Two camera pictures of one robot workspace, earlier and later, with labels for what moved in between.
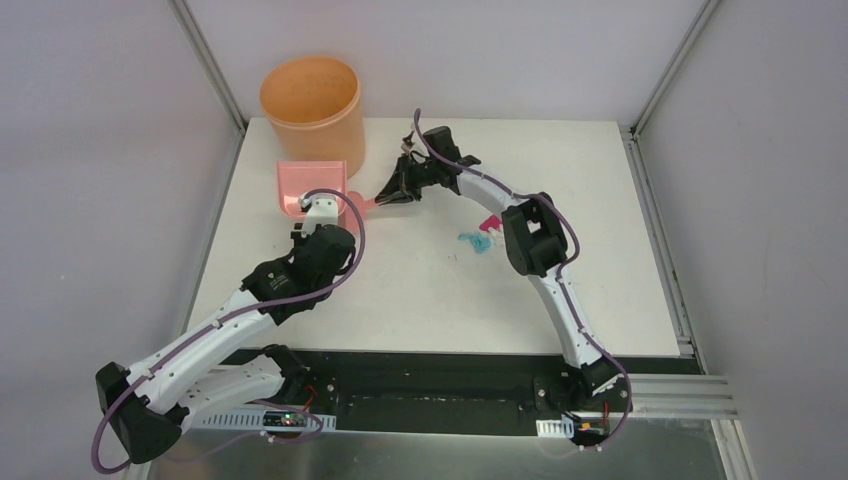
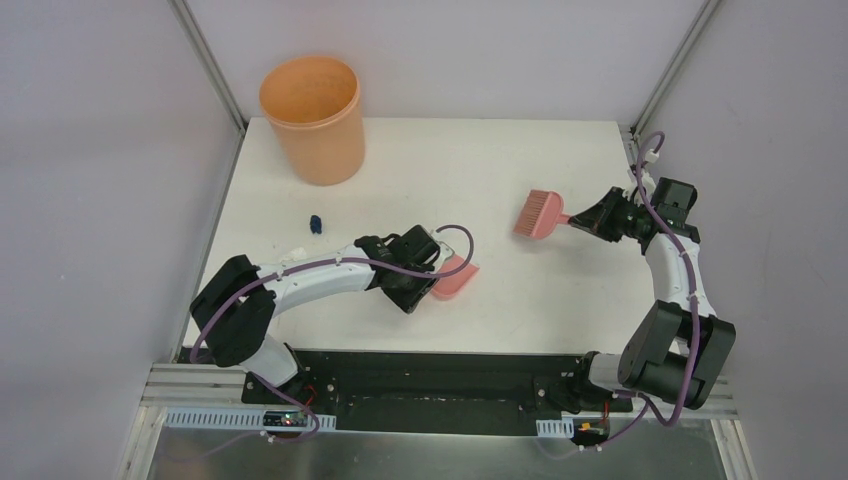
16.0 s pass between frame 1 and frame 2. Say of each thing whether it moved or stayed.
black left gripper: moved
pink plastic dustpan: moved
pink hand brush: moved
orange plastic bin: stayed
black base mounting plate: stayed
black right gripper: moved
